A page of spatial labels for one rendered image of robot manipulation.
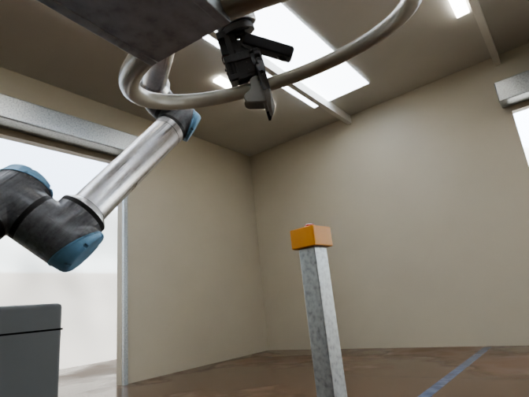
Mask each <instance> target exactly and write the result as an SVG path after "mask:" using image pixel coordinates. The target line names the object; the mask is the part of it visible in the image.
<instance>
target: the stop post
mask: <svg viewBox="0 0 529 397"><path fill-rule="evenodd" d="M290 239H291V246H292V250H299V254H300V261H301V274H302V280H303V287H304V293H305V305H306V313H307V319H308V326H309V338H310V344H311V351H312V358H313V370H314V377H315V383H316V396H317V397H347V392H346V382H345V376H344V369H343V364H342V353H341V347H340V342H339V336H338V326H337V320H336V314H335V304H334V298H333V292H332V286H331V276H330V270H329V264H328V259H327V248H326V247H331V246H333V244H332V238H331V228H330V227H326V226H319V225H313V224H312V225H309V226H306V227H303V228H298V229H295V230H291V231H290Z"/></svg>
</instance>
